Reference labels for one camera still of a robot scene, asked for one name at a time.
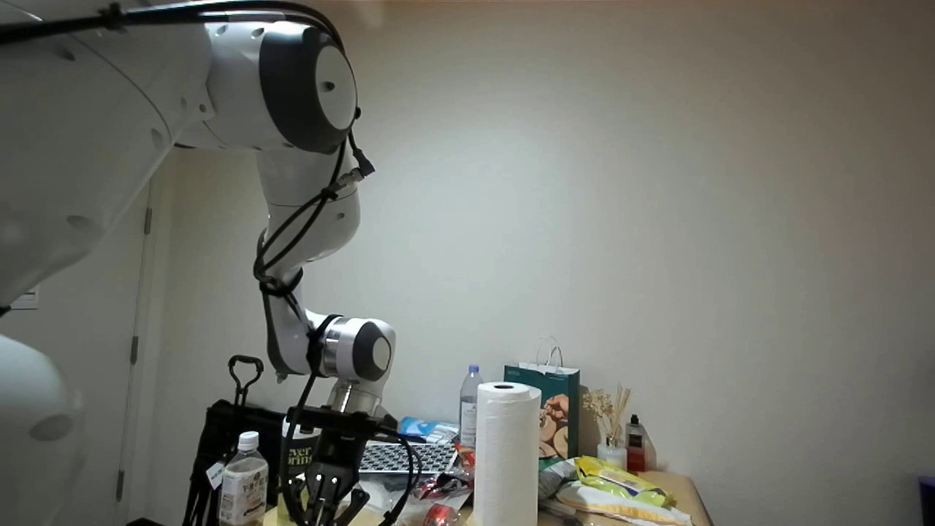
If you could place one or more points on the red bottle with black cap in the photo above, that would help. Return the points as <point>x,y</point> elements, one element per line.
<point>635,454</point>

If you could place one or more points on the clear water bottle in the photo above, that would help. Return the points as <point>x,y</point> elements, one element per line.
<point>471,409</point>

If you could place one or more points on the white paper towel roll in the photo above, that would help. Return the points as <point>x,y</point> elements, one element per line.
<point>508,456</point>

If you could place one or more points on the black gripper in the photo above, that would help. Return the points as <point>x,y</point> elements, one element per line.
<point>329,460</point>

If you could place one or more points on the metal door hinge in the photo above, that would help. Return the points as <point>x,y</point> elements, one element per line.
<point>150,223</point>
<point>132,352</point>
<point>121,486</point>

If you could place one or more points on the blue packet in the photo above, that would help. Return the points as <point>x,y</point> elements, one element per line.
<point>427,429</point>

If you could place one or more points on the wooden sticks in cup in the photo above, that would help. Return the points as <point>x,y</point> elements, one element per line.
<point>611,419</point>

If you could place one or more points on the yellow canister with white lid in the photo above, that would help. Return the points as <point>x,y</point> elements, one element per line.
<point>289,482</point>

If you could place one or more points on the clear bottle with white cap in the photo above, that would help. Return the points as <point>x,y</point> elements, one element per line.
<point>243,486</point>

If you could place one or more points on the yellow packet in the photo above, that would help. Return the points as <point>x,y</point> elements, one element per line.
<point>619,480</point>

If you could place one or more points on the dark blue bin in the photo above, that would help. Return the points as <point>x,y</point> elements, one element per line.
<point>924,499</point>

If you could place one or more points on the grey keyboard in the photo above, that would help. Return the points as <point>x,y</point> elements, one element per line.
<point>427,460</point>

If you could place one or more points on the grey green pouch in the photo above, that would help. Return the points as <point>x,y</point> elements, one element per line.
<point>559,486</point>

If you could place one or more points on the clear packet with red contents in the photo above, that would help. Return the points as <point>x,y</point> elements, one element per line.
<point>440,513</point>

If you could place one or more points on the white flat package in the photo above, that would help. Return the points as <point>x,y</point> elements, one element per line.
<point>632,515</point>

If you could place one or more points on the teal box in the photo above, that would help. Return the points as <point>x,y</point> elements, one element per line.
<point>559,409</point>

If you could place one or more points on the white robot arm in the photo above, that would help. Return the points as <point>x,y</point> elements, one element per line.
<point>78,118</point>

